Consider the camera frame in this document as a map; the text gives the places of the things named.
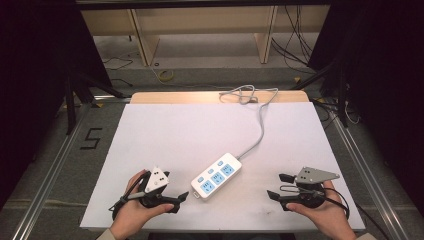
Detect white floor cable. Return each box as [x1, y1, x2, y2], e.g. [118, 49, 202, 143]
[147, 63, 236, 92]

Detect black curtain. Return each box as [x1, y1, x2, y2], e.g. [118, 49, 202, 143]
[0, 0, 114, 209]
[307, 0, 424, 214]

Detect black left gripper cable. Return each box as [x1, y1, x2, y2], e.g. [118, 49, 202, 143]
[107, 171, 152, 222]

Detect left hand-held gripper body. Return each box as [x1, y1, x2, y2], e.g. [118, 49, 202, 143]
[137, 165, 182, 214]

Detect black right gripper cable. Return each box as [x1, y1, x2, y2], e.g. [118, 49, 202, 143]
[279, 184, 392, 240]

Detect black metal stand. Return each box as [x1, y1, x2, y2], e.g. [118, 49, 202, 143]
[63, 69, 132, 136]
[291, 57, 350, 129]

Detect person's right hand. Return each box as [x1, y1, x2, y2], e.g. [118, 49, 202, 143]
[285, 180, 358, 240]

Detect aluminium floor rail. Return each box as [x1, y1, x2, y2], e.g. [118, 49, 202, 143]
[10, 102, 93, 240]
[328, 107, 410, 240]

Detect grey power strip cable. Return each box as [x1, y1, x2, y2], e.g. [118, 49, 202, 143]
[218, 84, 280, 160]

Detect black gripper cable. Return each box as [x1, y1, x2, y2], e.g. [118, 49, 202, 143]
[279, 184, 392, 240]
[107, 171, 152, 222]

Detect white board table cover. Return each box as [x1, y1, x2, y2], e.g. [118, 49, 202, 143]
[79, 101, 367, 232]

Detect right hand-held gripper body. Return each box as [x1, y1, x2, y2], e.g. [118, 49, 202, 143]
[279, 166, 341, 211]

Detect person's left hand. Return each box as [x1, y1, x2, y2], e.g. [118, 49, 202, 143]
[109, 169, 175, 240]

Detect white power strip blue sockets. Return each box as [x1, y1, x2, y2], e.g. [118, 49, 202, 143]
[190, 152, 243, 201]

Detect beige wooden desk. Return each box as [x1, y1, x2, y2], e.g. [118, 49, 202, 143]
[79, 4, 332, 67]

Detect yellow tape roll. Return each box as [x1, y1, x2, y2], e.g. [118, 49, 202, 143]
[157, 68, 175, 83]

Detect light wooden table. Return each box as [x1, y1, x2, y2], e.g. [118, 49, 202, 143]
[129, 90, 311, 105]

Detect thin black floor cable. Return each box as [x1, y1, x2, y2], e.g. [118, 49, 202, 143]
[102, 55, 135, 89]

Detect bundle of black cables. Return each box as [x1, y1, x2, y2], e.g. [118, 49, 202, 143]
[270, 5, 317, 72]

